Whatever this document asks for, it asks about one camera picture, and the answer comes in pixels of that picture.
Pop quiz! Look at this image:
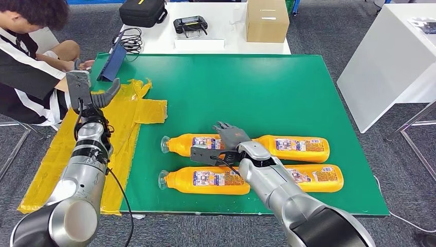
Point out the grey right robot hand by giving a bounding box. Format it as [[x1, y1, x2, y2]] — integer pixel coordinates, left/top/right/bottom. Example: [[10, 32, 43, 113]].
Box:
[[212, 121, 253, 151]]

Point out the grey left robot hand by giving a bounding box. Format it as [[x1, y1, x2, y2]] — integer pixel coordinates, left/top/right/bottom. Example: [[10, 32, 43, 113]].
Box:
[[73, 58, 121, 110]]

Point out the orange detergent bottle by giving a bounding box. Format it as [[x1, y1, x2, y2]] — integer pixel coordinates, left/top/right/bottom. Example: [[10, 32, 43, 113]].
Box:
[[250, 135, 331, 164], [158, 166, 251, 196], [284, 164, 344, 193], [160, 133, 239, 160]]

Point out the black carry case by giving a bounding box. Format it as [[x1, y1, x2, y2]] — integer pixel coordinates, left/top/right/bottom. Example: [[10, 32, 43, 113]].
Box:
[[119, 0, 168, 28]]

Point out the blue tablet case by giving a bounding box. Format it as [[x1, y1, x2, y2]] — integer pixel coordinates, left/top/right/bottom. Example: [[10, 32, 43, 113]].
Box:
[[97, 32, 127, 82]]

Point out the yellow taped cardboard sheet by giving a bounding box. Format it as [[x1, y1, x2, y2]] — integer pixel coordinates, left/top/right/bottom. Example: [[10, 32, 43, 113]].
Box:
[[17, 78, 168, 216]]

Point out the green table mat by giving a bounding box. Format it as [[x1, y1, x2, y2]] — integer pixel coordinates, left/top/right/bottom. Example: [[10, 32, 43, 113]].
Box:
[[85, 53, 390, 217]]

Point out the blue metal shelving rack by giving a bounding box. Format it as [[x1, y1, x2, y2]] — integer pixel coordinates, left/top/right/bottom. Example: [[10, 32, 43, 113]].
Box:
[[66, 0, 300, 16]]

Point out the person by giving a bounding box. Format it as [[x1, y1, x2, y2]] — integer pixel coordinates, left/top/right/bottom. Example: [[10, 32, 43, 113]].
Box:
[[0, 0, 96, 127]]

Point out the black handheld controller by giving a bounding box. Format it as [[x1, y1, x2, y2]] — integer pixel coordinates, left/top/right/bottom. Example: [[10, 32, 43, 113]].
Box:
[[173, 15, 208, 38]]

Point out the long white table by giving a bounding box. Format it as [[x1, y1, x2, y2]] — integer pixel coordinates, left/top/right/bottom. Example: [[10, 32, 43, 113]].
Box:
[[117, 2, 292, 55]]

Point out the brown cardboard box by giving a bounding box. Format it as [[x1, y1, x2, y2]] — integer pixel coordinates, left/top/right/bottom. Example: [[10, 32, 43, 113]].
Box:
[[245, 0, 290, 44]]

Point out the white table with metal legs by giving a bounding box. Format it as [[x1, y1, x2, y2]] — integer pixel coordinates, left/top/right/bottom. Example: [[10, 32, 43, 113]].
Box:
[[336, 3, 436, 181]]

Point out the black floor object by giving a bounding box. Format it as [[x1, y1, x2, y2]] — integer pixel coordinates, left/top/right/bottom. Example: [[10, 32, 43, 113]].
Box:
[[413, 232, 436, 247]]

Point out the printed brochure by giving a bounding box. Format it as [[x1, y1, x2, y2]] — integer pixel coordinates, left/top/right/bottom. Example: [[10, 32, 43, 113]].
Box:
[[407, 16, 436, 35]]

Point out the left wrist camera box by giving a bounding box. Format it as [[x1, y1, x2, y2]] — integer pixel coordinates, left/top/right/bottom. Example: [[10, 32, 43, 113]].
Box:
[[65, 70, 93, 113]]

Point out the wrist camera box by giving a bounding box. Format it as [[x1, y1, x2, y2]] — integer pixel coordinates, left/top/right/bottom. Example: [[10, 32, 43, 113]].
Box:
[[190, 146, 241, 167], [65, 70, 93, 113]]

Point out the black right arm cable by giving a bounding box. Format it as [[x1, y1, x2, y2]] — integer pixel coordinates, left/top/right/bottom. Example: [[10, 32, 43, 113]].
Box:
[[210, 155, 241, 176]]

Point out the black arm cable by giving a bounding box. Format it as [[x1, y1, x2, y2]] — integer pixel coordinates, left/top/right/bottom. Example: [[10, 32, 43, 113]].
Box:
[[210, 155, 241, 176], [106, 168, 135, 247]]

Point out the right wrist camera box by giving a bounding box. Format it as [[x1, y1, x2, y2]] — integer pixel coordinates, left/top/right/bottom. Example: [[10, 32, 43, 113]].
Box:
[[190, 146, 241, 167]]

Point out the black cable bundle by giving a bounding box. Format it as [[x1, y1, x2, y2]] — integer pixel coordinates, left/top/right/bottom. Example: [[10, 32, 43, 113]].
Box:
[[113, 28, 143, 55]]

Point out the metal chair frame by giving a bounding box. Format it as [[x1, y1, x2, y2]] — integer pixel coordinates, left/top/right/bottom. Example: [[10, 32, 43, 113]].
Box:
[[0, 112, 59, 181]]

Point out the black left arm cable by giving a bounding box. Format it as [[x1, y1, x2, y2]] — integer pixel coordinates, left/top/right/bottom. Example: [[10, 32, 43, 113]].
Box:
[[106, 168, 135, 247]]

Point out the white floor cable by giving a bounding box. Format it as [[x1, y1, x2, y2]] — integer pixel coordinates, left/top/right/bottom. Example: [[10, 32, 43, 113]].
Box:
[[373, 174, 436, 234]]

